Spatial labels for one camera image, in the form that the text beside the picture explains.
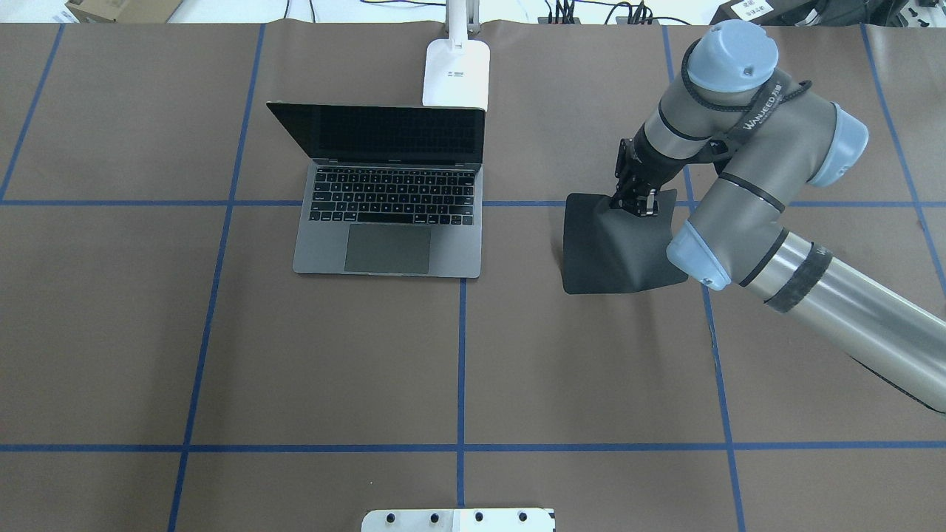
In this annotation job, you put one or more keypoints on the black mouse pad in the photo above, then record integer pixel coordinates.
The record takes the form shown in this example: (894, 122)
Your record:
(611, 251)

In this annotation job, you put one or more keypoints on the cardboard box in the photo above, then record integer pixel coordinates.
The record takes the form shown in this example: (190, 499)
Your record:
(123, 12)

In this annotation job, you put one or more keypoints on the grey laptop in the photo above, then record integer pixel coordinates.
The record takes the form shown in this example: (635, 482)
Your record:
(391, 190)

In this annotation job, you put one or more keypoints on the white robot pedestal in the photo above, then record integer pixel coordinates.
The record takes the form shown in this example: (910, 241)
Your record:
(460, 519)

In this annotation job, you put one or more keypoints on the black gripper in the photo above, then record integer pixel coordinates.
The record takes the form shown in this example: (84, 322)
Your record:
(653, 168)

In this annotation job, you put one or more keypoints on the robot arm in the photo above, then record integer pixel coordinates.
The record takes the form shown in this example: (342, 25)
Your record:
(768, 136)

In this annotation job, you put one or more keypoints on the white desk lamp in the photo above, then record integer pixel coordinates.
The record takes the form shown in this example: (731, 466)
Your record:
(457, 66)

